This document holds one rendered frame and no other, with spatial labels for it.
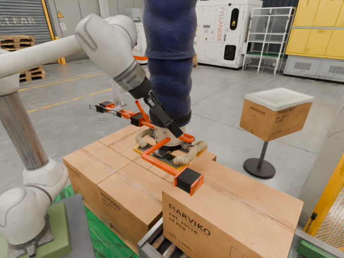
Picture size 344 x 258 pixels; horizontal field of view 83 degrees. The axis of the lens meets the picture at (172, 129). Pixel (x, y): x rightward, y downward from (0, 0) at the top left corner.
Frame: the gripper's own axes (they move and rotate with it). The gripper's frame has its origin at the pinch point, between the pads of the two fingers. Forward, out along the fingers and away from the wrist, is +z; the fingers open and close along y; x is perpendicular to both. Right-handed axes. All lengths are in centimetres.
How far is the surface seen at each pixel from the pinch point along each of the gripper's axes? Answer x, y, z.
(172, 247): -49, -5, 70
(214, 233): -17, 14, 50
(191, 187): -8.9, 13.5, 17.5
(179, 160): -10.3, -12.7, 26.6
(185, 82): 15.6, -23.2, 0.7
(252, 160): 42, -117, 199
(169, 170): -13.2, 1.2, 15.5
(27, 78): -310, -683, -69
